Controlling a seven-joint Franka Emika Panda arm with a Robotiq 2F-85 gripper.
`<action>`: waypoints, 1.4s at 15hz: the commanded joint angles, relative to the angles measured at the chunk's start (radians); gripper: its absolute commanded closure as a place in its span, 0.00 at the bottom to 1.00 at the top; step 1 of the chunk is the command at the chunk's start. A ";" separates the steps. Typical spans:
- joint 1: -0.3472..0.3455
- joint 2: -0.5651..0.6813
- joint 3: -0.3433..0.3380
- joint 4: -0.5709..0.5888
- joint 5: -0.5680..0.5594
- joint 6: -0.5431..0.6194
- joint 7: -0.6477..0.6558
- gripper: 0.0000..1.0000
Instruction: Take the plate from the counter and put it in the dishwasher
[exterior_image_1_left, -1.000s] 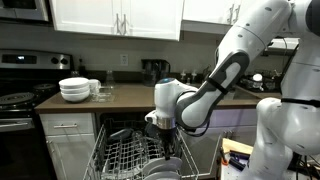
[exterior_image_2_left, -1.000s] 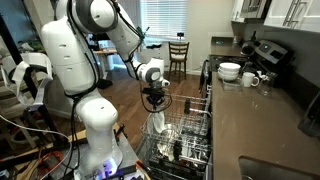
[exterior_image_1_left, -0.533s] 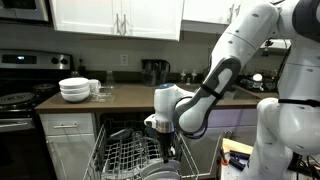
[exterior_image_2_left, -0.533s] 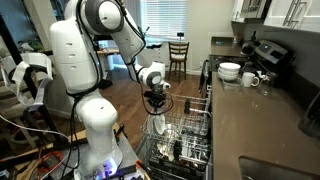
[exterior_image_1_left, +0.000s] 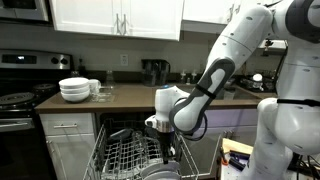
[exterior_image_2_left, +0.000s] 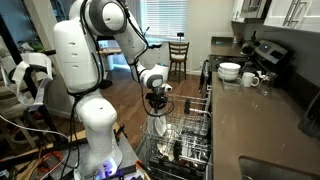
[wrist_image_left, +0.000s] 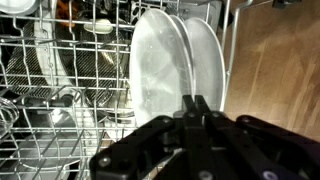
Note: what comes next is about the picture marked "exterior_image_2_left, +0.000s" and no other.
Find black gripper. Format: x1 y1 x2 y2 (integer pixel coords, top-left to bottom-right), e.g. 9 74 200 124
145 92 170 118

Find white round plate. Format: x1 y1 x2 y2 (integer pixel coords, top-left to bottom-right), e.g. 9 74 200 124
153 114 168 137

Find white plate in rack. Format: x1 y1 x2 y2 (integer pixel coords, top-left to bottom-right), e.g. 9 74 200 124
146 116 156 138

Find steel bowl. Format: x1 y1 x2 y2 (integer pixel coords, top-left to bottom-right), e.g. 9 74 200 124
163 123 181 158

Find black bowl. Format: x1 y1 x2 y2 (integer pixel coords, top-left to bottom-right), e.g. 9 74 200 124
172 139 184 163

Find black clamp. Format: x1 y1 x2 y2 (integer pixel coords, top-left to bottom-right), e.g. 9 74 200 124
114 123 127 138

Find brown wooden chair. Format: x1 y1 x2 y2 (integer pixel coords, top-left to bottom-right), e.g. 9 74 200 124
167 41 191 83

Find white ceramic bowl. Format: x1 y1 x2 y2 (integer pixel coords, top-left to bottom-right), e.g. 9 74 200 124
217 68 240 80
217 72 240 83
218 62 242 75

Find clear glass dish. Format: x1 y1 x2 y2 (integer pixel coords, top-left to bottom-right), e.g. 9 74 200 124
220 78 244 94

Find green potted plant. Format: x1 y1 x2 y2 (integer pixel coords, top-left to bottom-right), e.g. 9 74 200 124
141 26 152 42

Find white window blinds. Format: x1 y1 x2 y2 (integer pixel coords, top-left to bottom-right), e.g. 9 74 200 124
139 0 190 42

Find white mug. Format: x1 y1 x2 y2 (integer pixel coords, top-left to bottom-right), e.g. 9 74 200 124
241 71 260 88

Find dark bottle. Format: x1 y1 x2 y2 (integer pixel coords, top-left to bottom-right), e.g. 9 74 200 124
250 30 259 44

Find steel kitchen sink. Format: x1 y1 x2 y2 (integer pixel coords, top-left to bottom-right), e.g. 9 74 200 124
238 155 320 180

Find narrow white cabinet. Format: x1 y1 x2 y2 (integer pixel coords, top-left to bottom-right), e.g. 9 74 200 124
230 0 246 23

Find black steel stove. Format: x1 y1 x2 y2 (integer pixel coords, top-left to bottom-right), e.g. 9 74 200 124
199 39 295 98

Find steel microwave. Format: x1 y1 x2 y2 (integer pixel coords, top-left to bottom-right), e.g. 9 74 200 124
239 0 273 24

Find white upper cabinet door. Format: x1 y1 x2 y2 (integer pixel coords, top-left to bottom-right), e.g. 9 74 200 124
293 0 320 34
264 0 296 29

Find black stand pole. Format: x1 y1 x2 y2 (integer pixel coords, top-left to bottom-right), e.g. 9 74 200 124
0 13 64 148

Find wire dishwasher rack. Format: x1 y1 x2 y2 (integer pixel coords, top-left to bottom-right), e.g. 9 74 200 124
139 94 214 180

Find small camera on tripod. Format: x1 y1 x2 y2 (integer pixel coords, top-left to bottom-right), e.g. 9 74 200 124
176 31 186 43

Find black cables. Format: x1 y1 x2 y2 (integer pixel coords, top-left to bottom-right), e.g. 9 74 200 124
59 96 84 174

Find orange cable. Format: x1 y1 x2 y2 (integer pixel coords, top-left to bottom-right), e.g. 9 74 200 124
34 150 65 174

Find white cable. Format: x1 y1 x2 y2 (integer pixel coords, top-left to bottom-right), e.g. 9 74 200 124
0 114 74 168

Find white strap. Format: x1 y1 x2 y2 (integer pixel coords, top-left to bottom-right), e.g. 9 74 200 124
0 52 54 108

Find steel cabinet door handle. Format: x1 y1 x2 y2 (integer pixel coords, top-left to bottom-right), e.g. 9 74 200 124
290 0 308 28
282 0 298 27

